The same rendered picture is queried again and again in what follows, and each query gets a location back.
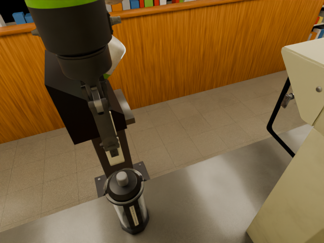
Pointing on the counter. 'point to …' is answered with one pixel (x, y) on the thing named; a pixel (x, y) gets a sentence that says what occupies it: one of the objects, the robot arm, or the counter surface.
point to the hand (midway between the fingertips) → (111, 140)
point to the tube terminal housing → (296, 198)
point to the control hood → (306, 77)
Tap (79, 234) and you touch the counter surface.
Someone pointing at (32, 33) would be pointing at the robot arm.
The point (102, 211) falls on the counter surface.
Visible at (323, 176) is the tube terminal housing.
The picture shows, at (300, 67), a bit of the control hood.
